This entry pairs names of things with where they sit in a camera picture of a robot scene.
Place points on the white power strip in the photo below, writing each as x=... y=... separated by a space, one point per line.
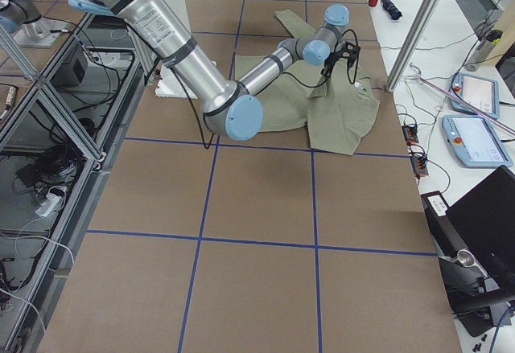
x=48 y=206

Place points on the lower blue teach pendant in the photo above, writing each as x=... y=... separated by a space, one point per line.
x=474 y=142

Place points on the olive green long-sleeve shirt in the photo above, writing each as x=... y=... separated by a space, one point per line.
x=336 y=114

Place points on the orange black connector board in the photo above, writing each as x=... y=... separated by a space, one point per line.
x=410 y=134

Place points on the upper blue teach pendant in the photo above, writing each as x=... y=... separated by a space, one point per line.
x=480 y=92

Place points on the blue teach pendant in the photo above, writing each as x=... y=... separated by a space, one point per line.
x=474 y=142
x=480 y=92

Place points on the black monitor on stand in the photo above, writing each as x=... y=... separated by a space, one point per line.
x=476 y=238

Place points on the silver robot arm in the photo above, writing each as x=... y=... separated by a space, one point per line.
x=229 y=107

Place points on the dark blue folded umbrella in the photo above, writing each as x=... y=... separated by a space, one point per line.
x=392 y=11

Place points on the grey aluminium post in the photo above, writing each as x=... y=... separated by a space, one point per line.
x=414 y=34

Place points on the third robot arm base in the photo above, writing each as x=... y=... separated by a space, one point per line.
x=23 y=21

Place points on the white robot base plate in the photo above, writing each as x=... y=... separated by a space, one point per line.
x=171 y=86

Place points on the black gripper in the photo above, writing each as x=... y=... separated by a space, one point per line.
x=331 y=62

